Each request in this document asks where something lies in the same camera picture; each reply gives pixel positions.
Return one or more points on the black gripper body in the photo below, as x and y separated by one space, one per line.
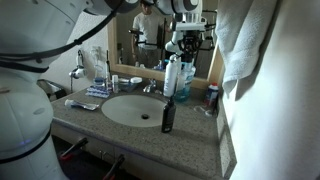
190 38

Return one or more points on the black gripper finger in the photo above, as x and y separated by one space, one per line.
183 50
195 50

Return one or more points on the black bottle lid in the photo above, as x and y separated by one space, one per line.
188 59

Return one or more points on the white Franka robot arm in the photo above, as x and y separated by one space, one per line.
26 66

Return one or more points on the white lotion bottle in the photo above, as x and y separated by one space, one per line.
170 78

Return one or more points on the blue mouthwash bottle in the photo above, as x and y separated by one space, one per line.
186 85

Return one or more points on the clear jar with white lid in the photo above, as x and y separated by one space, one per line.
136 81

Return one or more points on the black pump bottle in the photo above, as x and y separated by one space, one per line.
168 116

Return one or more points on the small white bottle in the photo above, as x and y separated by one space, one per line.
115 84

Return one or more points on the grey hanging towel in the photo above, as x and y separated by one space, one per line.
240 50

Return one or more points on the shaving can with red cap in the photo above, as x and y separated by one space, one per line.
211 95

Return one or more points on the chrome faucet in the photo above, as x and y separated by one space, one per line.
150 86

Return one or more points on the clear dental retainer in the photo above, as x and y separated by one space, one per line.
209 112
199 109

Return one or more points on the clear plastic container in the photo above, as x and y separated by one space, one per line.
124 84

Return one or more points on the dark electric toothbrush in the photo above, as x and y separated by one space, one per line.
108 70

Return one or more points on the white sink basin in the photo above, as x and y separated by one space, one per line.
133 110

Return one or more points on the clear toothbrush glass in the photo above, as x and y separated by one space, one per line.
99 71

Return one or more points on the blue patterned packet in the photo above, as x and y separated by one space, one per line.
98 91

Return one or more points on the toothpaste tube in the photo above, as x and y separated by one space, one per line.
81 105

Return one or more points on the red and black clamp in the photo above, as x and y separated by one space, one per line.
75 148
115 166

